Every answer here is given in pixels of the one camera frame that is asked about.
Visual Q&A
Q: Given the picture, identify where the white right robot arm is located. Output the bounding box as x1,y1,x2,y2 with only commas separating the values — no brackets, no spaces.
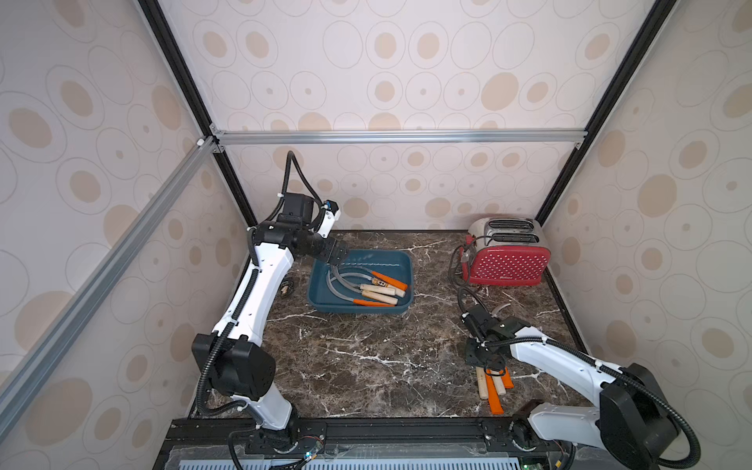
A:
456,287,702,469

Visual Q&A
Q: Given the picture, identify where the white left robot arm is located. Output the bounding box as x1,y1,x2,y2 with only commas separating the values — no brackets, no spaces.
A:
192,152,349,432

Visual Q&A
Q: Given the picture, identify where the red polka dot toaster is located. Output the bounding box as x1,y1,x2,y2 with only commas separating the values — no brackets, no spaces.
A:
459,217,551,286

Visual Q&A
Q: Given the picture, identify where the horizontal aluminium frame bar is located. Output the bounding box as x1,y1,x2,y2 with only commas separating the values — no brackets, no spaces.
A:
217,128,588,146

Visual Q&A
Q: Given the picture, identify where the diagonal aluminium frame bar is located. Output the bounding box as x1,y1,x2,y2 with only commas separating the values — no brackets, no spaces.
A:
1,136,217,440

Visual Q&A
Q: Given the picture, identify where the black toaster power cable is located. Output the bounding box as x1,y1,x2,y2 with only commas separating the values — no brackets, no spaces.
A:
447,243,478,296

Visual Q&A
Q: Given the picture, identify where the wooden handled labelled sickle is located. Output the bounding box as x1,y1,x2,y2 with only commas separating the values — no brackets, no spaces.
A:
342,272,405,298

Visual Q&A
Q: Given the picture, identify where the teal plastic storage box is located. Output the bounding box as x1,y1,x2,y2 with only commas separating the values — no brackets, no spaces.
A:
307,250,413,315

